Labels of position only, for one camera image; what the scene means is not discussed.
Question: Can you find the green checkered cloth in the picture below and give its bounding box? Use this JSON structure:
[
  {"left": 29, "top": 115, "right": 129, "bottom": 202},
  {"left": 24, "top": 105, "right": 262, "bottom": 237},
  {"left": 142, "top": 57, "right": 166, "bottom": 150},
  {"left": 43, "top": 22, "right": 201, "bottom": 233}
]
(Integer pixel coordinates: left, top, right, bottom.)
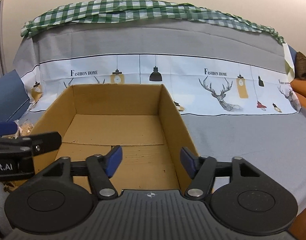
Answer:
[{"left": 21, "top": 0, "right": 285, "bottom": 44}]

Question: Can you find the grey printed sofa cover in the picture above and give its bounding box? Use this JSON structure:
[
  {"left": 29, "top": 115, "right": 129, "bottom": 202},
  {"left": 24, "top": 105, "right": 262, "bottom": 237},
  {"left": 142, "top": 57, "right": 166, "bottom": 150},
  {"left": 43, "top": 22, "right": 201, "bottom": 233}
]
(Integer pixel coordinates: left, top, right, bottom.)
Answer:
[{"left": 0, "top": 19, "right": 306, "bottom": 238}]

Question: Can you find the orange cushion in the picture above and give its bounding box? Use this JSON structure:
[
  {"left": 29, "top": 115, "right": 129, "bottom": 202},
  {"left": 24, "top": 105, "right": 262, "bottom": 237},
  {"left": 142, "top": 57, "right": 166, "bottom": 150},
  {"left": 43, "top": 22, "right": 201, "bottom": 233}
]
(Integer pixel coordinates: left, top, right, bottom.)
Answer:
[{"left": 291, "top": 79, "right": 306, "bottom": 109}]

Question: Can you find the brown cardboard box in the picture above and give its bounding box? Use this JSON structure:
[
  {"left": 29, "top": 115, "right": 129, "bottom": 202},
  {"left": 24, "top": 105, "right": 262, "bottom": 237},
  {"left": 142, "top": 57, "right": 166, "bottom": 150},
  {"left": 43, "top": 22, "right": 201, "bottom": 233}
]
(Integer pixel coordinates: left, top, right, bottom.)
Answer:
[{"left": 32, "top": 84, "right": 196, "bottom": 191}]

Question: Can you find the clear cracker snack pack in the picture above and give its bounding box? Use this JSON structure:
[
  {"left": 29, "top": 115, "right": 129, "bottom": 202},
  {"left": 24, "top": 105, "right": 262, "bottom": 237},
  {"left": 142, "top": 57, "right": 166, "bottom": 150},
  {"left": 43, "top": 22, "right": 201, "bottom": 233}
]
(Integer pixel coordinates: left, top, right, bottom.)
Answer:
[{"left": 1, "top": 120, "right": 34, "bottom": 139}]

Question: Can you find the brown cushion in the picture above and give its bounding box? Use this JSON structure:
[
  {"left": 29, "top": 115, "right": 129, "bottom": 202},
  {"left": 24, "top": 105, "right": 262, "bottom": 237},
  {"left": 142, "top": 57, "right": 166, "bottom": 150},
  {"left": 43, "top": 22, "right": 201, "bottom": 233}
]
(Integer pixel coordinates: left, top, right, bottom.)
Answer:
[{"left": 294, "top": 51, "right": 306, "bottom": 80}]

